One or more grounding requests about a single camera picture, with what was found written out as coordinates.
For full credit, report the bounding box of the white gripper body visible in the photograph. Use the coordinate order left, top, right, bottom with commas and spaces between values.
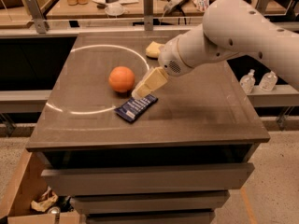
158, 37, 192, 77

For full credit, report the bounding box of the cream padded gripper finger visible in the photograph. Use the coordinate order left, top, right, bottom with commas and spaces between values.
132, 67, 168, 99

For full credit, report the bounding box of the orange fruit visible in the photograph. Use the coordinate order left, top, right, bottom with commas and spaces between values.
108, 66, 135, 93

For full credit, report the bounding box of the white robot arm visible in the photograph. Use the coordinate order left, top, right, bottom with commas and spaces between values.
132, 0, 299, 99

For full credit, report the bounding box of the blue rxbar blueberry wrapper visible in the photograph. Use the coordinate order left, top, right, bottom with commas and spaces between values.
114, 94, 158, 123

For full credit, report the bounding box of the yellow sponge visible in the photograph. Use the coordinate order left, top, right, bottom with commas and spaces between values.
146, 41, 164, 59

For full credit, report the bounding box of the grey power strip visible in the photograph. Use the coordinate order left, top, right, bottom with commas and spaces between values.
164, 0, 189, 14

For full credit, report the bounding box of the colourful small box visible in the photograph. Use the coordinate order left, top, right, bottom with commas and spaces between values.
193, 0, 209, 12

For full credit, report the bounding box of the white bowl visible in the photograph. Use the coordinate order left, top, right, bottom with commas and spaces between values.
105, 4, 124, 17

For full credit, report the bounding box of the grey drawer cabinet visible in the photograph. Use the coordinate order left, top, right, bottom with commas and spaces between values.
27, 31, 269, 224

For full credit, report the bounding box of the clear plastic bottle left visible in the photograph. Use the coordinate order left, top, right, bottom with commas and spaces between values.
240, 69, 255, 94

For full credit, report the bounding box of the clear plastic bottle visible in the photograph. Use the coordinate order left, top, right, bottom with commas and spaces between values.
259, 71, 278, 91
240, 69, 255, 94

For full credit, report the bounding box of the clear plastic bottle right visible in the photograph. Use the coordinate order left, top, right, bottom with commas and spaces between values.
259, 71, 278, 91

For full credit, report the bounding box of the metal railing with brackets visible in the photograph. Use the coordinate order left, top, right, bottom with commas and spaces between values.
0, 0, 299, 37

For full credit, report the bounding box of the crumpled paper bag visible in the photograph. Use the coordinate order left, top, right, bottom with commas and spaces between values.
30, 188, 58, 212

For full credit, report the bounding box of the cardboard box with trash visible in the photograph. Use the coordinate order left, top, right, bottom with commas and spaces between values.
0, 149, 81, 224

